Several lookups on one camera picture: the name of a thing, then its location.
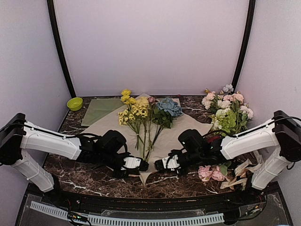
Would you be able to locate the beige wrapping paper sheet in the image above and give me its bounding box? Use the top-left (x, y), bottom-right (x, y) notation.
top-left (84, 94), bottom-right (212, 184)

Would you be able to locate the bright yellow flower stem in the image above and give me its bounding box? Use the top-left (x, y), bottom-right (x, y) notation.
top-left (120, 89), bottom-right (148, 160)

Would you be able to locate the blue fake flower stem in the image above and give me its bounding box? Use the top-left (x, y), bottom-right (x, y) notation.
top-left (151, 97), bottom-right (183, 147)

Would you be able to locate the pale yellow flower stem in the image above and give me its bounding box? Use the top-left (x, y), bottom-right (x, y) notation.
top-left (135, 97), bottom-right (150, 158)

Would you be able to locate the dusty pink rose stem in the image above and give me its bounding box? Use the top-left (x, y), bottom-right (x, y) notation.
top-left (148, 97), bottom-right (158, 152)

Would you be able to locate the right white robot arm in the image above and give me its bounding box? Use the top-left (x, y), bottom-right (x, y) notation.
top-left (154, 110), bottom-right (301, 204)

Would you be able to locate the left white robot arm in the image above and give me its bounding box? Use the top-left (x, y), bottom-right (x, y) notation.
top-left (0, 113), bottom-right (149, 205)

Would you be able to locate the pink fake flower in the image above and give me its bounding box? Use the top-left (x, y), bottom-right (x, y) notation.
top-left (198, 163), bottom-right (231, 182)

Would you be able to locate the bunch of fake flowers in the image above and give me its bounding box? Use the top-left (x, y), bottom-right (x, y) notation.
top-left (201, 84), bottom-right (254, 134)

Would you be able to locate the red floral tin lid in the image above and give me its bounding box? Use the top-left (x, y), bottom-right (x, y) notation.
top-left (206, 135), bottom-right (224, 147)

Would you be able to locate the small yellow blossom sprig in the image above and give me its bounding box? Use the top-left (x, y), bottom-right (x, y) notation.
top-left (118, 104), bottom-right (148, 150)

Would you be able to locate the pink wrapping paper stack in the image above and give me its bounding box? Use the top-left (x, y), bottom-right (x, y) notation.
top-left (173, 98), bottom-right (181, 106)

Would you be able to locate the green wrapping paper sheet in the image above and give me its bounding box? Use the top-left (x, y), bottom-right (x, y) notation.
top-left (81, 98), bottom-right (124, 127)

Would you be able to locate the green plastic bowl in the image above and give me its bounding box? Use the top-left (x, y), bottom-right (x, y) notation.
top-left (67, 97), bottom-right (83, 111)

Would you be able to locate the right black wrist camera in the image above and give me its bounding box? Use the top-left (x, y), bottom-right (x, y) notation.
top-left (178, 129), bottom-right (204, 152)

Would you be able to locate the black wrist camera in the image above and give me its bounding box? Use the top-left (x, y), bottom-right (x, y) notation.
top-left (102, 130), bottom-right (128, 153)
top-left (178, 129), bottom-right (204, 152)

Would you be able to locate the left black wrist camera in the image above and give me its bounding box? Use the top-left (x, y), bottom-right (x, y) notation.
top-left (102, 130), bottom-right (128, 153)

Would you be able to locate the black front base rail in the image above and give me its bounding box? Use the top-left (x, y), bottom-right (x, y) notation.
top-left (25, 182), bottom-right (283, 214)

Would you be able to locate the white slotted cable duct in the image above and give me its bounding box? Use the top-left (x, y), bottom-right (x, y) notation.
top-left (30, 201), bottom-right (225, 226)

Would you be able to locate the right black frame post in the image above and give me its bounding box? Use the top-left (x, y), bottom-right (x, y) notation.
top-left (231, 0), bottom-right (256, 90)

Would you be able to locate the black frame post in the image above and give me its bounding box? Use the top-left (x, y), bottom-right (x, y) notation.
top-left (47, 0), bottom-right (76, 98)
top-left (231, 0), bottom-right (256, 90)

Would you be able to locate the left black frame post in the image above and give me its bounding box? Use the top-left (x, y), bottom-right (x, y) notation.
top-left (47, 0), bottom-right (76, 98)

